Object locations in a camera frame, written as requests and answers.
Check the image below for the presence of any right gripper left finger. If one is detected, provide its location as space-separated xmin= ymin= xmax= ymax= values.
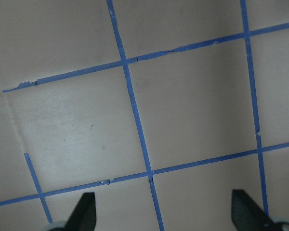
xmin=64 ymin=192 xmax=97 ymax=231

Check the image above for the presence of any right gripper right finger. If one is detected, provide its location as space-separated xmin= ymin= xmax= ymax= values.
xmin=231 ymin=189 xmax=274 ymax=231

